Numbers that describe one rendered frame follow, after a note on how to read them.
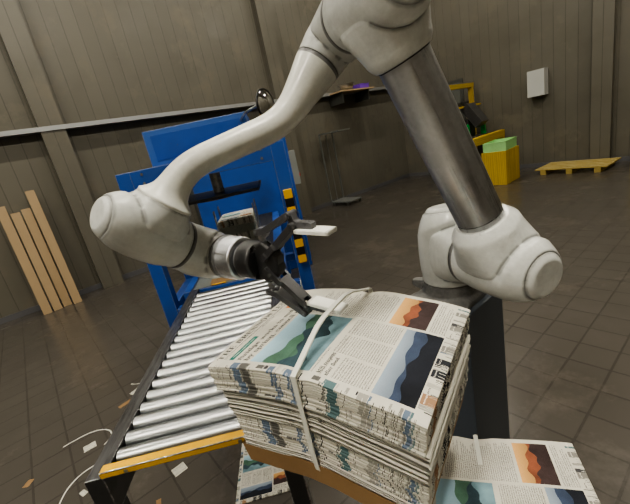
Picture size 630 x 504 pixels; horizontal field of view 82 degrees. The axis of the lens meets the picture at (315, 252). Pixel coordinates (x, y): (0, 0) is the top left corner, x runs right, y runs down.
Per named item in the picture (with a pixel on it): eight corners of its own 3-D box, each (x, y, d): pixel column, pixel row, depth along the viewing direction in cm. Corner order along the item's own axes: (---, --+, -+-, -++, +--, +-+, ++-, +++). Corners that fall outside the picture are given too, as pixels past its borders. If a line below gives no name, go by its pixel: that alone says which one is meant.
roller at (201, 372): (276, 356, 141) (277, 365, 136) (155, 386, 138) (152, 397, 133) (273, 347, 138) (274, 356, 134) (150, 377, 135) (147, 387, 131)
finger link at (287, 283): (264, 267, 68) (261, 271, 69) (307, 309, 66) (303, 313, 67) (277, 259, 71) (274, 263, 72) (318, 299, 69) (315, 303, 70)
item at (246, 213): (261, 245, 294) (253, 214, 287) (225, 253, 292) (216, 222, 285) (262, 234, 330) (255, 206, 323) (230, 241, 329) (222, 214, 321)
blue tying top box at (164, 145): (253, 146, 215) (244, 110, 209) (152, 167, 212) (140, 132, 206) (256, 146, 258) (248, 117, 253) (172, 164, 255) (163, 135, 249)
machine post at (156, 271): (209, 401, 245) (129, 172, 200) (196, 404, 244) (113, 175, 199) (211, 393, 253) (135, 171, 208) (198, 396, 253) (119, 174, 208)
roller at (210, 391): (275, 367, 127) (278, 381, 127) (141, 401, 124) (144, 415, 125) (274, 372, 122) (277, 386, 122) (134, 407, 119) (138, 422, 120)
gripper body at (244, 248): (253, 232, 74) (289, 234, 69) (262, 270, 77) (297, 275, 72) (227, 245, 68) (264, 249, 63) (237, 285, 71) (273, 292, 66)
